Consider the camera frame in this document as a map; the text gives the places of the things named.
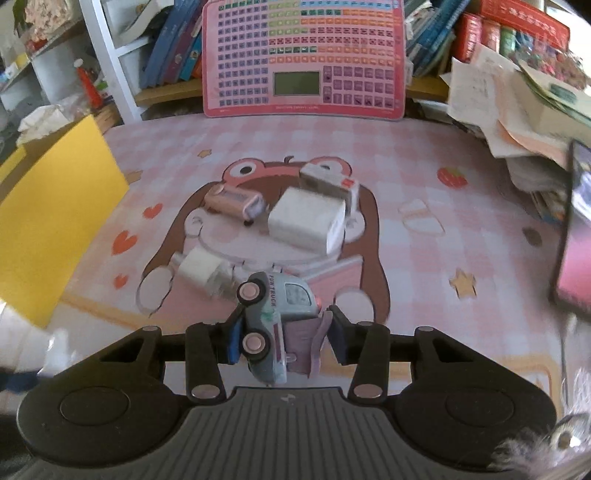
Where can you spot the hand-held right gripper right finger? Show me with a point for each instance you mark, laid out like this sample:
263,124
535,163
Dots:
344,339

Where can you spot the red and white bottle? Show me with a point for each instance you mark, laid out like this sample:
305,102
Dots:
87,87

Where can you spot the small white box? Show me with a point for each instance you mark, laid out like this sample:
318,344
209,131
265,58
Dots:
325,180

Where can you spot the pale blue toy truck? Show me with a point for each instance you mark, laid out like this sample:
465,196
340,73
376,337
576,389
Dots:
265,318

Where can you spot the large white charger block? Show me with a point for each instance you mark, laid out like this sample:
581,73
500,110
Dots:
304,221

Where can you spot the long red box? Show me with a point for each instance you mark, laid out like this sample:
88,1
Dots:
521,21

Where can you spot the yellow cardboard box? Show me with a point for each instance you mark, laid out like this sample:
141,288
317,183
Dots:
46,221

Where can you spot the white plastic bag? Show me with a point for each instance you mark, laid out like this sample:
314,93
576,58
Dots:
41,122

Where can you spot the grey fluffy trim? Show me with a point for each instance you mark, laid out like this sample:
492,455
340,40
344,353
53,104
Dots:
517,450

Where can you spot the leaning blue books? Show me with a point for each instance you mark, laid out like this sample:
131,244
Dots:
429,37

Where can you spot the small red boxes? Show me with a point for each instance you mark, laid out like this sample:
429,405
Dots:
471,37

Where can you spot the black smartphone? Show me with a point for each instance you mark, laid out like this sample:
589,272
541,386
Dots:
577,230

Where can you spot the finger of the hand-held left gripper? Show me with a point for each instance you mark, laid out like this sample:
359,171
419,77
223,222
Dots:
23,381

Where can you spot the small white plug adapter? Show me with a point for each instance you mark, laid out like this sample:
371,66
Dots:
203,272

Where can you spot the pink printed table mat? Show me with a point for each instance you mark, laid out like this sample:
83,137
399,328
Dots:
415,277

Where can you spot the pile of papers and books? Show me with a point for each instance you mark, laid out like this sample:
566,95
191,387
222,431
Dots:
508,120

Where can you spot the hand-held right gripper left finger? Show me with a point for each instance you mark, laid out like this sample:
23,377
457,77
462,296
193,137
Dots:
235,339

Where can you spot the small pink gadget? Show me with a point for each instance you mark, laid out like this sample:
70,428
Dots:
231,199

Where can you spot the pink learning tablet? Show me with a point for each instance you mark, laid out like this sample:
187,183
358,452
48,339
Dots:
300,46

